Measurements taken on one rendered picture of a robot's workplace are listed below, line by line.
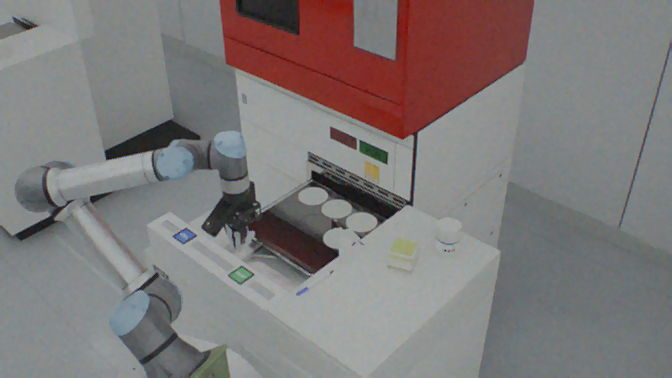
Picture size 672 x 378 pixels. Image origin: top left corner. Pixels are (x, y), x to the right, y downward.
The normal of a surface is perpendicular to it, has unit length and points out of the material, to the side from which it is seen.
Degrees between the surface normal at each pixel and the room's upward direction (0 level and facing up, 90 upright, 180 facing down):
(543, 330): 0
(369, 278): 0
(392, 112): 90
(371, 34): 90
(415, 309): 0
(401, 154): 90
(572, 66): 90
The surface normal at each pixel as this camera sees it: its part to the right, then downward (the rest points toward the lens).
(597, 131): -0.68, 0.44
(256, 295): -0.02, -0.82
